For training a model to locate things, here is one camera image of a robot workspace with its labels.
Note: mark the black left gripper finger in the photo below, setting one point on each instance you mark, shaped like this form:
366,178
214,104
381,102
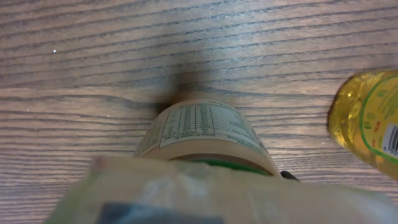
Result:
288,175

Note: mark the green lid white jar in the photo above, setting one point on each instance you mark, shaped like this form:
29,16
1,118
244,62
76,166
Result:
202,162

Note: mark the yellow dish soap bottle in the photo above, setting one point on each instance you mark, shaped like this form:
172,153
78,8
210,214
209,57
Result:
363,119

